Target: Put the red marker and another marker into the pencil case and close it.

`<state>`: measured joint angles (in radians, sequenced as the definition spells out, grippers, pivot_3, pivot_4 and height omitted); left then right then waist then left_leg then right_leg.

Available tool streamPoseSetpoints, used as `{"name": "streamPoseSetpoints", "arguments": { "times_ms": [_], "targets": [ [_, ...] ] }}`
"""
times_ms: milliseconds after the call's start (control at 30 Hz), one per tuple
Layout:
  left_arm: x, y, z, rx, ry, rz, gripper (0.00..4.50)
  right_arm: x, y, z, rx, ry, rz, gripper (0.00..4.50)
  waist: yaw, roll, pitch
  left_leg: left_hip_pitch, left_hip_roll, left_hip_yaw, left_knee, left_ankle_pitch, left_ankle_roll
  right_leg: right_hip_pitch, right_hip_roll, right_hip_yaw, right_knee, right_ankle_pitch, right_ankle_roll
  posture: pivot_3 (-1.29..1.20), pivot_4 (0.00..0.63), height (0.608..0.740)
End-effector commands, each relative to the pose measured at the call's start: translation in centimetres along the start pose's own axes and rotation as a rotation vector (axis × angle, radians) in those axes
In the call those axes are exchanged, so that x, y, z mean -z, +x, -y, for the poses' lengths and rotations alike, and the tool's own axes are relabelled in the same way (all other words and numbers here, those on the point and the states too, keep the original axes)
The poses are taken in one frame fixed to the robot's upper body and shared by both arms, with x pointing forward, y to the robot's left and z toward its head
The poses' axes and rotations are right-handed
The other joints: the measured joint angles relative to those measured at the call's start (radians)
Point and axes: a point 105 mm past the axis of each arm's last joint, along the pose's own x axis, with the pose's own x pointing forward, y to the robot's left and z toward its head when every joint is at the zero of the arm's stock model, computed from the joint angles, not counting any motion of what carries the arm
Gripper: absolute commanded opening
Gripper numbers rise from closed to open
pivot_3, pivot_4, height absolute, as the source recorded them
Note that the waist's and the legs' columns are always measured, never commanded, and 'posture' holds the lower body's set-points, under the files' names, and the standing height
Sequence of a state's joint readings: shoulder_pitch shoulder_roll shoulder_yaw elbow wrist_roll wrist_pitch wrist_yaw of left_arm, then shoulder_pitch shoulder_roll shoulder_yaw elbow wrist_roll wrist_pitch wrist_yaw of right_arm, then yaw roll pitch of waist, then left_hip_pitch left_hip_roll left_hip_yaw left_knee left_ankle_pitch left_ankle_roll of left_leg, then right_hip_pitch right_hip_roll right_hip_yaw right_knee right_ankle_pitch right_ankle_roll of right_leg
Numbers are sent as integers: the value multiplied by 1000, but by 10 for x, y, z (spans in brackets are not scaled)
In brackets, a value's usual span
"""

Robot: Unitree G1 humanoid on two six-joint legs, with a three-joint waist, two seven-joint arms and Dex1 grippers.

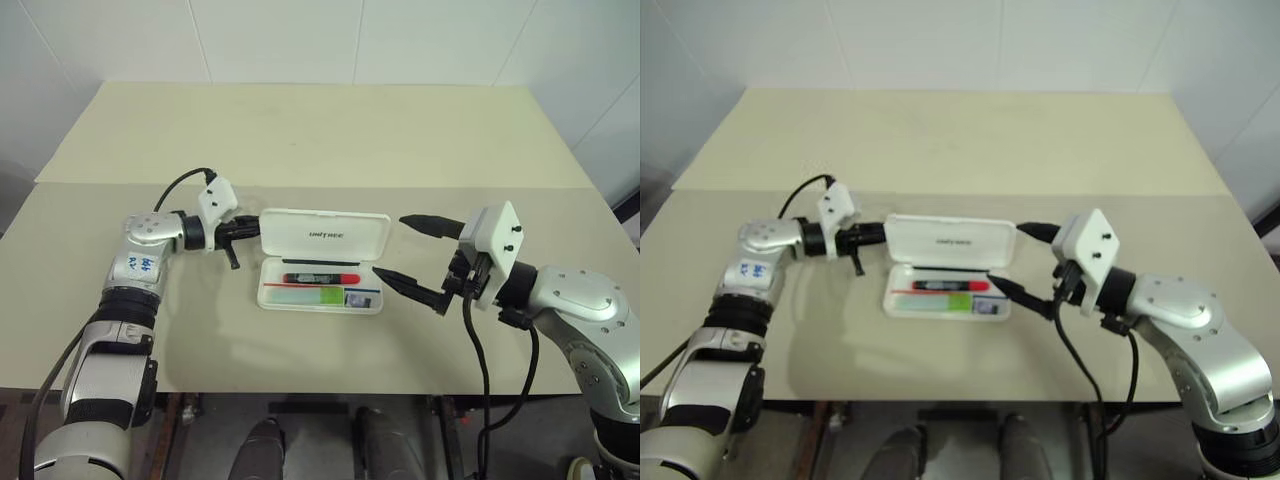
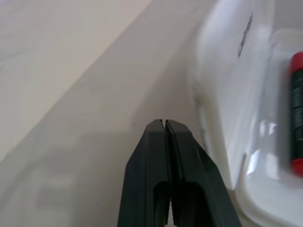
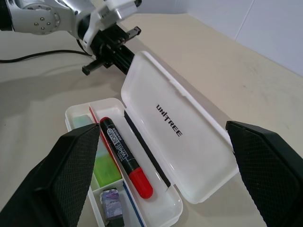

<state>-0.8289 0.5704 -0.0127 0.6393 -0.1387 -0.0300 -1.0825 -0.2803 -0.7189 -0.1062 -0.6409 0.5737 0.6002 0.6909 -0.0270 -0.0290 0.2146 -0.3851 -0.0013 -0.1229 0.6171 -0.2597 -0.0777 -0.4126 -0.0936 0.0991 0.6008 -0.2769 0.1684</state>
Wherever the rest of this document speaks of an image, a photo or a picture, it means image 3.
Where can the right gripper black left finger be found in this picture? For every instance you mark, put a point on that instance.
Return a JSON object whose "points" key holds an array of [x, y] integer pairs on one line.
{"points": [[52, 184]]}

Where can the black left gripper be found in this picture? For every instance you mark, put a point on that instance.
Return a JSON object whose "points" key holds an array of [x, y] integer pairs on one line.
{"points": [[106, 45]]}

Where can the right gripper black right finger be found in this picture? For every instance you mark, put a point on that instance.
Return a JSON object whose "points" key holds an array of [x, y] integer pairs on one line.
{"points": [[272, 179]]}

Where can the white hinged pencil case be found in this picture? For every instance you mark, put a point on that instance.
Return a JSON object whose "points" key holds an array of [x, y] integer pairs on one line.
{"points": [[151, 89]]}

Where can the green translucent block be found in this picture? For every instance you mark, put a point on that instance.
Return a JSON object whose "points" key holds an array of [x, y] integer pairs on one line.
{"points": [[106, 170]]}

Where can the black whiteboard marker red cap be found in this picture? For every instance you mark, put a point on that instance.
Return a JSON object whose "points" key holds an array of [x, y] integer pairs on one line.
{"points": [[127, 160]]}

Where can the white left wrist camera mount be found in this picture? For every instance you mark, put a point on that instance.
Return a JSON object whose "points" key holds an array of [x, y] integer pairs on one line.
{"points": [[94, 22]]}

